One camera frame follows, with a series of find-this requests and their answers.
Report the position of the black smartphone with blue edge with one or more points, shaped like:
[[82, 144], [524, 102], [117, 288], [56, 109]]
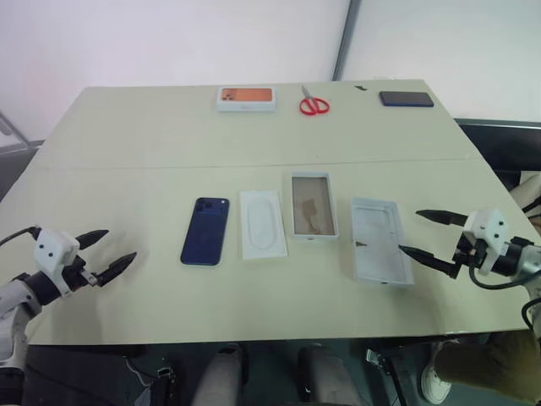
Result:
[[406, 99]]

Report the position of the white box with brown interior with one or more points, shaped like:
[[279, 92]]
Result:
[[313, 207]]

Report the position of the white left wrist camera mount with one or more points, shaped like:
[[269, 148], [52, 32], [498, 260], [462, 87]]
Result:
[[53, 254]]

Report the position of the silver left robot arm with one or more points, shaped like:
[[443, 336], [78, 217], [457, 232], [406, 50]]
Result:
[[17, 300]]

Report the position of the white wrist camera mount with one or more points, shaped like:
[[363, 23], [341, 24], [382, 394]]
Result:
[[53, 254], [486, 228]]

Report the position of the dark rounded grey shape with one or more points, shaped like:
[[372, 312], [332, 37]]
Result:
[[220, 376]]

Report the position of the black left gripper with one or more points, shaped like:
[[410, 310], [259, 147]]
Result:
[[78, 272]]

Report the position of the white shoe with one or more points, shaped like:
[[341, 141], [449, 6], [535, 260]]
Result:
[[433, 376]]

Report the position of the grey metal rack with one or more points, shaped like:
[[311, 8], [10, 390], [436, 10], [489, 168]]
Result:
[[14, 148]]

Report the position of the black metal table bracket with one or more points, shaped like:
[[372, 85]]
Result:
[[386, 372]]

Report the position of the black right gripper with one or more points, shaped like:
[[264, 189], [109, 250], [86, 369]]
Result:
[[467, 251]]

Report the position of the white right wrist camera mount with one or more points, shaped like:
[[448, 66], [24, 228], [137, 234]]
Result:
[[486, 228]]

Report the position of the white box lid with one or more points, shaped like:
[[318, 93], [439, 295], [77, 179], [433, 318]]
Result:
[[380, 245]]

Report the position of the grey metal frame post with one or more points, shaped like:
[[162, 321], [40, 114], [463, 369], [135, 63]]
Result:
[[345, 38]]

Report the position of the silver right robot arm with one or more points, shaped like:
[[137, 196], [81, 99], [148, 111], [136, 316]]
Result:
[[522, 262]]

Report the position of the olive trouser leg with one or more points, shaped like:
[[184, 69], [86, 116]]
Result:
[[490, 368]]

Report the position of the small black scrap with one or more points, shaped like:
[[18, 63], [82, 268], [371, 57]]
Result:
[[360, 87]]

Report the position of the dark blue smartphone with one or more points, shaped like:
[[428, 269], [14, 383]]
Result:
[[205, 232]]

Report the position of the white moulded insert tray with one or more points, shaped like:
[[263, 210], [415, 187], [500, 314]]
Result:
[[263, 224]]

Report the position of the beige chair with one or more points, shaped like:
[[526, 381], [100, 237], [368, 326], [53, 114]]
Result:
[[528, 194]]

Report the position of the white box with orange phone print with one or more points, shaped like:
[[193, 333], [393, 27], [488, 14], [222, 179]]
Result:
[[246, 98]]

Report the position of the black side table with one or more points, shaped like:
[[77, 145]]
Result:
[[498, 144]]

